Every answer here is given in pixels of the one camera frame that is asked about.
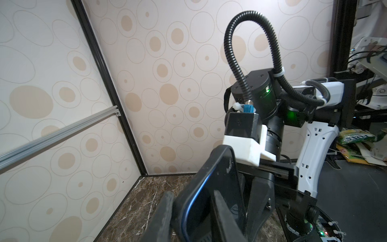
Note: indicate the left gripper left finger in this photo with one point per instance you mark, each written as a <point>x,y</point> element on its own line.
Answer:
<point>159,228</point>

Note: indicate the horizontal aluminium rail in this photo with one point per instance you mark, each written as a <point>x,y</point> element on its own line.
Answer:
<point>27,151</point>

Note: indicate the black phone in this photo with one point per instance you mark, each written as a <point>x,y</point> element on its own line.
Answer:
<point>191,216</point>

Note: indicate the black frame post right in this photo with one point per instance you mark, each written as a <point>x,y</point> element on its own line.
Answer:
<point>103,69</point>

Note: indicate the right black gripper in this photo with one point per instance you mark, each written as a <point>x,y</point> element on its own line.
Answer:
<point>265,186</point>

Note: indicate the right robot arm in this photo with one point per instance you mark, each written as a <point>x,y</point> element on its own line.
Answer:
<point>280,145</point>

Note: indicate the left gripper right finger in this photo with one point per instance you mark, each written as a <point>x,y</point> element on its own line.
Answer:
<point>223,226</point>

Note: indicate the yellow tray with clutter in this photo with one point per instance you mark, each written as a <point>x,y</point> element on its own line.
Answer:
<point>362,147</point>

